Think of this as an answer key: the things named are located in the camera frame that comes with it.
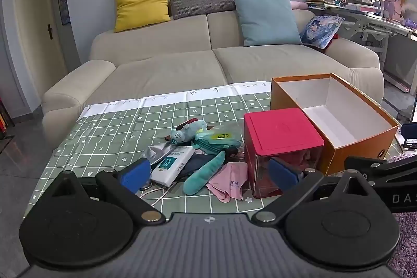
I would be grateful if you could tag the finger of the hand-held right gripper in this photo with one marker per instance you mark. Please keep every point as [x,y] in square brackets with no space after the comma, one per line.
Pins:
[368,164]

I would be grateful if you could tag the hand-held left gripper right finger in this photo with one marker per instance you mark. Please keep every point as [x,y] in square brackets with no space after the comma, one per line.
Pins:
[283,177]

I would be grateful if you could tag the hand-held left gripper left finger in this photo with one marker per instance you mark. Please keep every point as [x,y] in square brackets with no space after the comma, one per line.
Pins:
[136,174]

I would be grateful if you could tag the orange cardboard box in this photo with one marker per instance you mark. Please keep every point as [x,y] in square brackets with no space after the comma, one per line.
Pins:
[355,147]

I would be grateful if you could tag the silver pouch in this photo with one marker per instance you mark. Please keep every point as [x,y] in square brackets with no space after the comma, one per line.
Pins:
[158,151]

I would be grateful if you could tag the white tissue packet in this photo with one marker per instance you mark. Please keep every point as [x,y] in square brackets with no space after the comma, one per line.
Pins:
[171,165]

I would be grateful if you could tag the pink cloth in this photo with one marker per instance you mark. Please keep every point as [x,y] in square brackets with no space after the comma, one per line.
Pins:
[228,180]

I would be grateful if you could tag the navy cloth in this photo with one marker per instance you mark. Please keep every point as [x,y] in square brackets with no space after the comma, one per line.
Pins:
[194,162]

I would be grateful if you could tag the teal plush toy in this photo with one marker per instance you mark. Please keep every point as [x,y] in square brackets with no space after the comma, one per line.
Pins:
[202,175]

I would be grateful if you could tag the clear bag yellow label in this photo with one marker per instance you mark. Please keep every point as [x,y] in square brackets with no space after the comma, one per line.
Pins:
[220,135]

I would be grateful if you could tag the purple shaggy rug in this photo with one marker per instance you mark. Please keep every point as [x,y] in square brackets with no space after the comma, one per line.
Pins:
[407,232]

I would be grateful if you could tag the red lidded clear box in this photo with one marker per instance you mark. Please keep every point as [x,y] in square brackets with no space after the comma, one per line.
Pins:
[281,131]

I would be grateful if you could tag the green checked tablecloth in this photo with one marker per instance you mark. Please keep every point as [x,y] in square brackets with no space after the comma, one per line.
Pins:
[114,134]

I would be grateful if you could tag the smartphone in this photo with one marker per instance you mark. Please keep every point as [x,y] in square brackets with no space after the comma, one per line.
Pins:
[409,134]

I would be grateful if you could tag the beige sofa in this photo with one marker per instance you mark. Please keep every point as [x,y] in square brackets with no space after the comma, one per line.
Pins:
[169,69]

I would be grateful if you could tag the red cushion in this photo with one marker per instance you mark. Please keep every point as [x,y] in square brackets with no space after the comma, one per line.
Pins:
[335,38]

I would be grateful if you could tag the printed figure pillow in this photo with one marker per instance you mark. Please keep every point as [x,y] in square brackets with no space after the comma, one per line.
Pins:
[321,32]

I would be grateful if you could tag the white adjustable desk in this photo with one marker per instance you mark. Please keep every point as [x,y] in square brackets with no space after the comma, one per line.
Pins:
[374,24]

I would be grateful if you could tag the bookshelf with books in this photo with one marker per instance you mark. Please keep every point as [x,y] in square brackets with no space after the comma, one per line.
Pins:
[5,118]

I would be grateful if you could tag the light blue pillow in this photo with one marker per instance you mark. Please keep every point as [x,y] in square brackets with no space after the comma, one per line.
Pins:
[265,20]

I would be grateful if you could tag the purple plush toy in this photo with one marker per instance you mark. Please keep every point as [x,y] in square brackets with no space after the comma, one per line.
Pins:
[399,7]

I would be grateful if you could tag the stack of books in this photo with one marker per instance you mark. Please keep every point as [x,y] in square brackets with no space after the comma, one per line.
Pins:
[321,1]

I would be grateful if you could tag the yellow pillow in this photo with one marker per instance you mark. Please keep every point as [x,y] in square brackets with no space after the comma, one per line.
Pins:
[141,4]

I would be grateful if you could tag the cream door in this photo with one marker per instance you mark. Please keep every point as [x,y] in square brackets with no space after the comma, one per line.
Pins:
[35,37]

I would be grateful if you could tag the pink cushion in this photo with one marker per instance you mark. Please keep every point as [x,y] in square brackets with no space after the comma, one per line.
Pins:
[298,5]

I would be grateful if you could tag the grey checked pillow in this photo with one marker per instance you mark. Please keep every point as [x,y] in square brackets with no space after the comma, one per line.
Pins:
[200,2]

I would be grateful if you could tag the wall poster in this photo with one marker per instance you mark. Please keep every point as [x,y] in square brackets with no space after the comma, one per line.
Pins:
[63,9]

